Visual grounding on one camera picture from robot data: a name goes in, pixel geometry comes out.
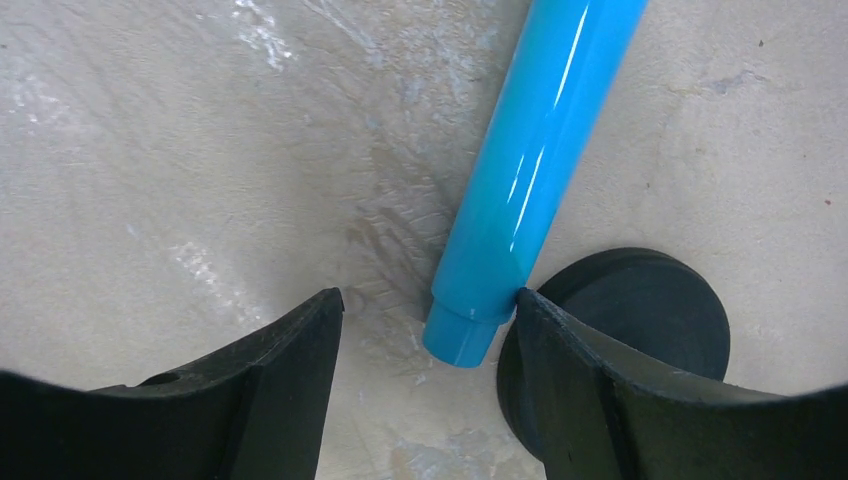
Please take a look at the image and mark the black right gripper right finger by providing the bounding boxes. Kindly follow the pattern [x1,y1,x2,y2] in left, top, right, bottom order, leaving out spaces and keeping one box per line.
[516,289,847,479]

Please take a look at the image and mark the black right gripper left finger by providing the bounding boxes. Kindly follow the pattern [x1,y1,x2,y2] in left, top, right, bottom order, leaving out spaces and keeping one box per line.
[1,288,344,479]

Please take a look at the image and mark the black round-base stand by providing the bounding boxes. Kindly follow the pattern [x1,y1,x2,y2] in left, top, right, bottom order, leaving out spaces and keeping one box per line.
[496,247,732,465]

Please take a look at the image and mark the blue plastic microphone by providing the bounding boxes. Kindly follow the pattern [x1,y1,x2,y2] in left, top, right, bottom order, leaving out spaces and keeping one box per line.
[422,0,646,368]

